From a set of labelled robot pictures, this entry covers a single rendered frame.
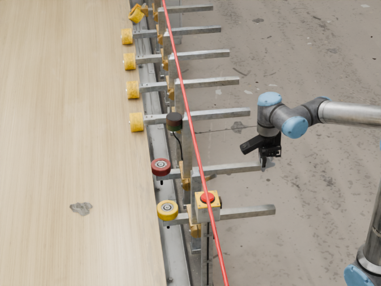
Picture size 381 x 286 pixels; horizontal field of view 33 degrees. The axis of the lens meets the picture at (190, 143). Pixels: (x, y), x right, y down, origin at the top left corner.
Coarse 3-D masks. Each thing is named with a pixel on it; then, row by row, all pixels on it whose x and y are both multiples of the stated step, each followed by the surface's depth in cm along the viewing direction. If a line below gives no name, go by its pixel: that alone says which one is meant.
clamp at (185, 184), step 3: (180, 162) 264; (180, 165) 262; (180, 168) 261; (180, 171) 260; (183, 177) 257; (183, 180) 256; (186, 180) 255; (189, 180) 255; (183, 183) 256; (186, 183) 255; (189, 183) 255; (183, 186) 255; (186, 186) 256; (189, 186) 256; (186, 189) 256; (189, 189) 257
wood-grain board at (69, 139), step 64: (0, 0) 375; (64, 0) 374; (128, 0) 373; (0, 64) 319; (64, 64) 319; (0, 128) 278; (64, 128) 278; (128, 128) 277; (0, 192) 246; (64, 192) 246; (128, 192) 246; (0, 256) 221; (64, 256) 221; (128, 256) 220
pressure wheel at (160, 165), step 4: (156, 160) 259; (160, 160) 260; (164, 160) 259; (168, 160) 259; (152, 164) 257; (156, 164) 258; (160, 164) 257; (164, 164) 258; (168, 164) 257; (152, 168) 256; (156, 168) 255; (160, 168) 255; (164, 168) 255; (168, 168) 256; (152, 172) 258; (156, 172) 255; (160, 172) 255; (164, 172) 256; (168, 172) 257; (160, 180) 263; (160, 184) 264
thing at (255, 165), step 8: (192, 168) 262; (208, 168) 262; (216, 168) 262; (224, 168) 262; (232, 168) 262; (240, 168) 263; (248, 168) 263; (256, 168) 264; (160, 176) 260; (168, 176) 260; (176, 176) 261
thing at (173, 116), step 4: (172, 112) 241; (176, 112) 241; (168, 116) 239; (172, 116) 239; (176, 116) 239; (180, 116) 239; (172, 120) 237; (176, 120) 237; (172, 132) 243; (180, 144) 247; (180, 148) 248
